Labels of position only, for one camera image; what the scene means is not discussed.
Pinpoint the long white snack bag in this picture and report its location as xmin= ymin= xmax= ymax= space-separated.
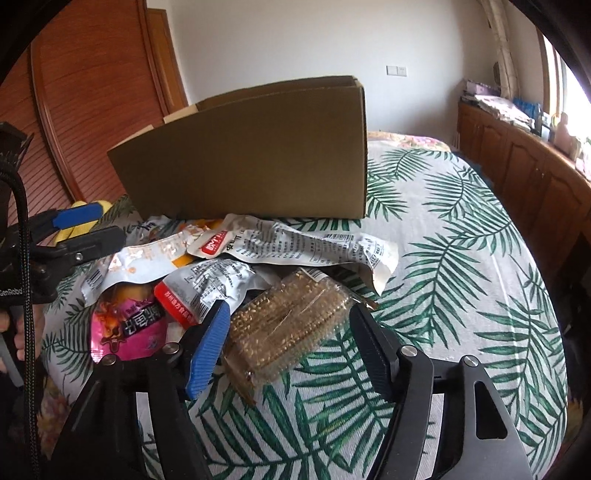
xmin=187 ymin=214 xmax=400 ymax=295

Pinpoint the yellow Pikachu plush toy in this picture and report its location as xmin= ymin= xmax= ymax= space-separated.
xmin=53 ymin=200 xmax=112 ymax=244

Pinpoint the white wall switch plate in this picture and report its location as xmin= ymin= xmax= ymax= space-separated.
xmin=387 ymin=65 xmax=407 ymax=77

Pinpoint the white red-striped snack bag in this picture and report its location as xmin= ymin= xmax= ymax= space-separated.
xmin=154 ymin=258 xmax=280 ymax=330

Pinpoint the orange white snack pouch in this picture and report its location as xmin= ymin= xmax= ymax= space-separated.
xmin=81 ymin=219 xmax=221 ymax=307

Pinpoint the green leaf print tablecloth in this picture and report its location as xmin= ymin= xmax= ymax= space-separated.
xmin=38 ymin=138 xmax=569 ymax=480

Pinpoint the pink snack packet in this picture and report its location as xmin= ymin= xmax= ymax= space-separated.
xmin=90 ymin=283 xmax=167 ymax=363

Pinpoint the clear sesame bar snack pack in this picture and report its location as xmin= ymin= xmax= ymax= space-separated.
xmin=222 ymin=268 xmax=378 ymax=405

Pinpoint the person's left hand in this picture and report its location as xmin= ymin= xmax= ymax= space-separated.
xmin=0 ymin=304 xmax=45 ymax=361

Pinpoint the brown cardboard box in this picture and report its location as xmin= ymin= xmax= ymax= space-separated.
xmin=107 ymin=76 xmax=368 ymax=219

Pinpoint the folded floral cloth stack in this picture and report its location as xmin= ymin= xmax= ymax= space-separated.
xmin=461 ymin=80 xmax=535 ymax=132

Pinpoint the patterned window curtain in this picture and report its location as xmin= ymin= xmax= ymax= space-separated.
xmin=480 ymin=0 xmax=519 ymax=99

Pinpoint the wooden sideboard cabinet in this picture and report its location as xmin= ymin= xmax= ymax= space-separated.
xmin=457 ymin=102 xmax=590 ymax=286

